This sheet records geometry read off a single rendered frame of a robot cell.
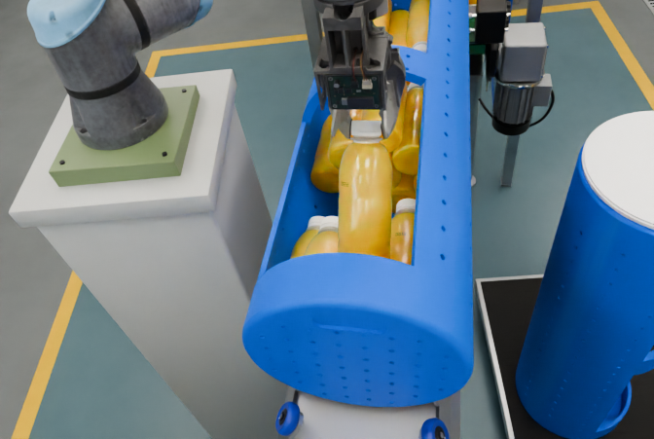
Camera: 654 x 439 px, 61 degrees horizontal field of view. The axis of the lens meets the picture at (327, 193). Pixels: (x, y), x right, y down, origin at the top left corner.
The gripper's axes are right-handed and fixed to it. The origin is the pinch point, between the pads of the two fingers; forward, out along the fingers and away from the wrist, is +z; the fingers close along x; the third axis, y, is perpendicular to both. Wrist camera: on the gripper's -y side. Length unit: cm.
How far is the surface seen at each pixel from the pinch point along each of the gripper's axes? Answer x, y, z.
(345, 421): -3.1, 25.2, 34.2
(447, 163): 10.1, -1.9, 8.4
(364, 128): 0.0, 1.9, -1.2
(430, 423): 9.1, 26.0, 28.8
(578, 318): 36, -7, 56
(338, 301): -0.7, 23.1, 3.7
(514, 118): 30, -78, 67
